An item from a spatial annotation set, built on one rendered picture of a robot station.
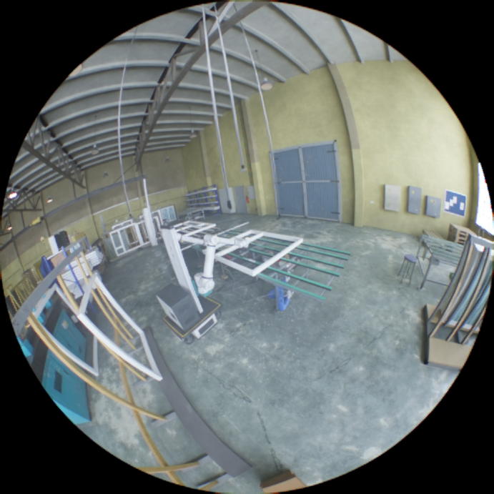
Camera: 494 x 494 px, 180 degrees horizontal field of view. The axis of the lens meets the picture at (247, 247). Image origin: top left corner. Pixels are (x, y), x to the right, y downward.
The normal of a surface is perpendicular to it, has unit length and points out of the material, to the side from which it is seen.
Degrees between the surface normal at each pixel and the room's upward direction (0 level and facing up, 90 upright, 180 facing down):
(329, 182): 90
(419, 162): 90
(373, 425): 0
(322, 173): 90
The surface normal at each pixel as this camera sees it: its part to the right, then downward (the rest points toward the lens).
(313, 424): -0.14, -0.91
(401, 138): -0.72, 0.36
